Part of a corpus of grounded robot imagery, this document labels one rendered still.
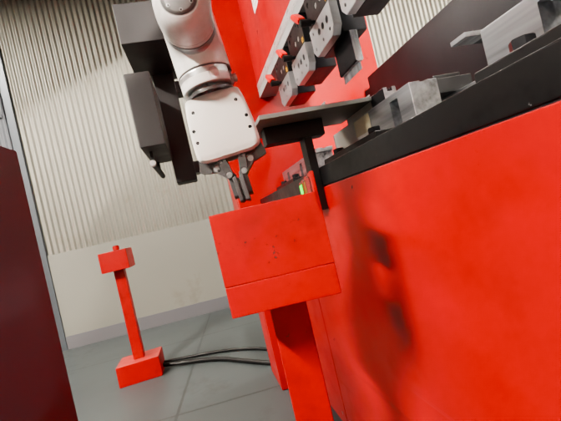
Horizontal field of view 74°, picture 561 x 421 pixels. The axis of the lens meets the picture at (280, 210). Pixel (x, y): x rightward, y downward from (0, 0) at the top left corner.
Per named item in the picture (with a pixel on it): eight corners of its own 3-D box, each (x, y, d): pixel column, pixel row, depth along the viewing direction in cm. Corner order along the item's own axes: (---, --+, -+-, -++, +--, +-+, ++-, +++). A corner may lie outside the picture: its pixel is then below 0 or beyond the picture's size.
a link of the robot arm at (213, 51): (229, 53, 53) (233, 78, 62) (199, -33, 53) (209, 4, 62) (171, 71, 52) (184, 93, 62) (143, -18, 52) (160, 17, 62)
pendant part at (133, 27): (163, 188, 227) (132, 53, 227) (204, 180, 232) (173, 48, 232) (151, 176, 177) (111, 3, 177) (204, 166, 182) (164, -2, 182)
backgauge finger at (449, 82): (360, 119, 98) (356, 100, 98) (443, 103, 104) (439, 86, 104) (381, 103, 87) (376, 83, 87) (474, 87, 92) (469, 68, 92)
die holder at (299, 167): (286, 192, 170) (281, 172, 170) (299, 190, 171) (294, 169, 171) (321, 176, 121) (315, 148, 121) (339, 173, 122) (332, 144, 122)
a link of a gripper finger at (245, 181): (253, 155, 59) (266, 195, 59) (235, 161, 59) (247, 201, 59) (252, 152, 56) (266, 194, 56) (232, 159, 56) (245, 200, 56)
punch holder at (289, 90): (283, 108, 140) (273, 66, 140) (304, 104, 142) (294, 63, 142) (293, 93, 126) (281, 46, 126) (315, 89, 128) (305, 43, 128)
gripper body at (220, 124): (243, 88, 62) (264, 151, 62) (184, 106, 61) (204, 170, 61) (239, 69, 54) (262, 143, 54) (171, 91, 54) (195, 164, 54)
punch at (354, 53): (341, 85, 97) (334, 50, 97) (349, 83, 98) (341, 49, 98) (358, 68, 87) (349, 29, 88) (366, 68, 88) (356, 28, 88)
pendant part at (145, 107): (153, 164, 219) (138, 105, 219) (174, 160, 221) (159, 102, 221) (139, 148, 175) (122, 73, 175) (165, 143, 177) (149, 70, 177)
